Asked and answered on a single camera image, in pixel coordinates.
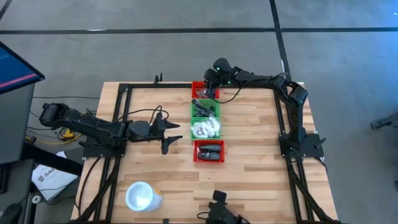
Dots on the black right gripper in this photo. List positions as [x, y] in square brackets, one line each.
[214, 77]

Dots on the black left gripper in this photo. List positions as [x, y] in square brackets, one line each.
[160, 127]

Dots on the silver nail clipper packet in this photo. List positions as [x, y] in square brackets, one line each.
[202, 93]

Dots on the black comb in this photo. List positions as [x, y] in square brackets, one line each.
[199, 105]
[210, 112]

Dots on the vanity pack clear packet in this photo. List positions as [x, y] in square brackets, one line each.
[199, 130]

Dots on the clear packet with white contents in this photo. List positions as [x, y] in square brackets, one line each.
[214, 124]

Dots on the dark grey oblong toiletry item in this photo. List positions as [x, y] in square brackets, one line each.
[211, 147]
[209, 156]

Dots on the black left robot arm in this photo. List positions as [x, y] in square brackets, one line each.
[93, 126]

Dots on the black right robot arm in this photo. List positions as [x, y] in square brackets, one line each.
[297, 118]

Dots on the green plastic slotted basket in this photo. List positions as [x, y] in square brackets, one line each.
[194, 120]
[216, 103]

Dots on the red plastic slotted basket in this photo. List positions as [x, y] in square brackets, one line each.
[195, 84]
[196, 155]

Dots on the black stand beam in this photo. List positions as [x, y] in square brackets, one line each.
[46, 157]

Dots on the white printed paper sheet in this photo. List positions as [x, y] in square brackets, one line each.
[53, 180]

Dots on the white tape roll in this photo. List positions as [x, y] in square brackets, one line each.
[36, 199]

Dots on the blue computer monitor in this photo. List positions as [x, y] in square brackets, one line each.
[15, 68]

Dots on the black stand leg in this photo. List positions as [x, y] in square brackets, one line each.
[385, 122]

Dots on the black aluminium rig frame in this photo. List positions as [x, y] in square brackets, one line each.
[155, 85]

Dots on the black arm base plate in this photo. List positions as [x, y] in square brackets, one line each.
[93, 152]
[314, 149]

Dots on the black table-level camera mount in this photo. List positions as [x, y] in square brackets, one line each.
[219, 211]

